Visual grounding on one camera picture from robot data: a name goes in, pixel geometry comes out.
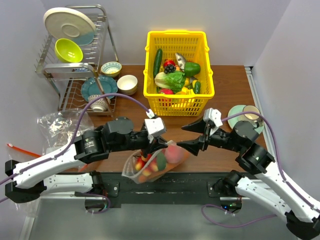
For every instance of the small green cucumber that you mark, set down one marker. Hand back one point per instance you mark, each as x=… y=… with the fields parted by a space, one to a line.
x=196 y=87

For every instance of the yellow plastic basket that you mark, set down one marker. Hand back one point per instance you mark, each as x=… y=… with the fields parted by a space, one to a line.
x=194 y=47

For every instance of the teal scalloped plate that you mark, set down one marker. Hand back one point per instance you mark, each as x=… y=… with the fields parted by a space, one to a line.
x=90 y=86

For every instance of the crumpled clear plastic bag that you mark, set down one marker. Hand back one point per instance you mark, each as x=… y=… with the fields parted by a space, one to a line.
x=58 y=127

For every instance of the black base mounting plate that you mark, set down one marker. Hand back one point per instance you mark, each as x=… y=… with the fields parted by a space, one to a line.
x=173 y=188

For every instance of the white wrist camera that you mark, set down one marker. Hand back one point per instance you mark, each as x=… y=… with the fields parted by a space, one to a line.
x=213 y=121
x=154 y=125

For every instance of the clear white-dotted zip bag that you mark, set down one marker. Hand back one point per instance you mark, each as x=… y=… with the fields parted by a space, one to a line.
x=128 y=170

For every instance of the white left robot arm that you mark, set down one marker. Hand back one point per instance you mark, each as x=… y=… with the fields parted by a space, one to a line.
x=45 y=175

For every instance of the dark green cucumber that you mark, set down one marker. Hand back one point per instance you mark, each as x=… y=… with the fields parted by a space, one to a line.
x=157 y=62

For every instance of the red pomegranate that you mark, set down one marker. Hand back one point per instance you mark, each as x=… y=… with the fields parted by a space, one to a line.
x=168 y=62

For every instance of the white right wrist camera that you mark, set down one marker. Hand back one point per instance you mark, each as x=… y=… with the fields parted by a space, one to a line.
x=213 y=121

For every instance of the patterned white bowl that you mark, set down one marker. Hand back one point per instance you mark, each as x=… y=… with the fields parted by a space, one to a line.
x=99 y=105

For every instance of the grey toy fish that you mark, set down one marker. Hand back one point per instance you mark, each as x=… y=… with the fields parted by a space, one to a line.
x=181 y=61

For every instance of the black grape bunch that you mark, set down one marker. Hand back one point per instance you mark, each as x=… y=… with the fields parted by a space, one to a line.
x=170 y=68

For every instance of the orange papaya slice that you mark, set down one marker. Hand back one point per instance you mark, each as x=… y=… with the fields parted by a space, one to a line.
x=173 y=160

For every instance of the red apple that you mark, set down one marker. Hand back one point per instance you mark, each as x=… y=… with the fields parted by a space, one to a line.
x=166 y=91

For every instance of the white cream bowl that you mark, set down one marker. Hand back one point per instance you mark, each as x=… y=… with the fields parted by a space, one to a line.
x=127 y=84

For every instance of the metal dish rack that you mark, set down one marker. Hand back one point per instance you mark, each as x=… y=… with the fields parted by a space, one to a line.
x=67 y=78

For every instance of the teal patterned small bowl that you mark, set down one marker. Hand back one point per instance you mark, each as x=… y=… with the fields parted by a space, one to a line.
x=111 y=69

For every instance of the green bell pepper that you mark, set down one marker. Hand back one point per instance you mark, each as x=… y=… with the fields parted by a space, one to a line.
x=191 y=69

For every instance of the mint green saucer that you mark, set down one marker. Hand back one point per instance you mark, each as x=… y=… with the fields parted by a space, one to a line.
x=236 y=110

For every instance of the large cream blue plate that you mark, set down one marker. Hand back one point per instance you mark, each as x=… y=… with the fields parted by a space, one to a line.
x=68 y=23

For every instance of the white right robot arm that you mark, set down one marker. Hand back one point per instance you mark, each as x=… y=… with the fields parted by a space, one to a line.
x=300 y=212

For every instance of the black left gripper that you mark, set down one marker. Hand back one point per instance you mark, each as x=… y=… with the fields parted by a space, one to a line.
x=157 y=144

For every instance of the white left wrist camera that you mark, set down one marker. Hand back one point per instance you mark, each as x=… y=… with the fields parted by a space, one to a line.
x=154 y=125

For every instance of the green lettuce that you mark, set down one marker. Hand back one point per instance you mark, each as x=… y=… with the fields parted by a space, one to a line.
x=174 y=80

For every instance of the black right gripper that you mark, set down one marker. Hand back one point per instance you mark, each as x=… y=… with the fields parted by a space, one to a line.
x=201 y=142

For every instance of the lime green bowl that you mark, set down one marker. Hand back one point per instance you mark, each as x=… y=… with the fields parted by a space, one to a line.
x=67 y=51

